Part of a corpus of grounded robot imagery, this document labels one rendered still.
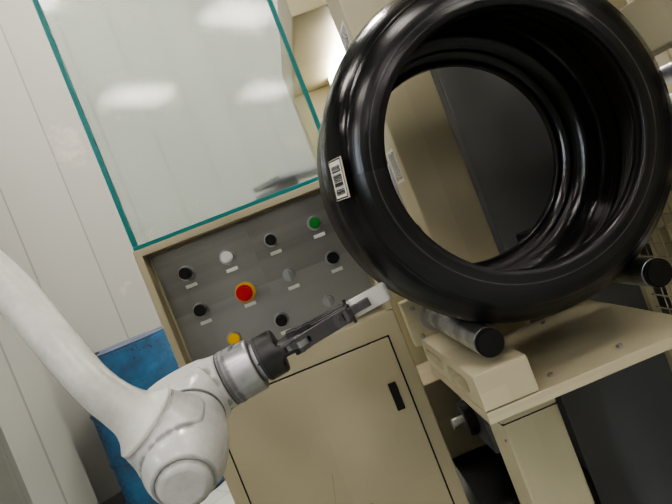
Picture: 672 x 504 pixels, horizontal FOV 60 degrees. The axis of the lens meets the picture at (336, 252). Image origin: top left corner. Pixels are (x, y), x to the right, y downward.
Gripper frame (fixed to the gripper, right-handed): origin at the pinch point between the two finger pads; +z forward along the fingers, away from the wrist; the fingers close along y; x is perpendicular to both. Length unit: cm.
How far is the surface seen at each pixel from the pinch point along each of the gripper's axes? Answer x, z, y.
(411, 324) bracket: 12.1, 7.0, 24.0
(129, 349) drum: -8, -114, 235
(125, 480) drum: 56, -153, 240
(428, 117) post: -23.8, 31.3, 26.3
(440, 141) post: -18.2, 31.1, 26.3
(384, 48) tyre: -32.1, 18.5, -11.5
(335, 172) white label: -20.0, 4.0, -9.7
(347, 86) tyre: -30.2, 11.6, -9.7
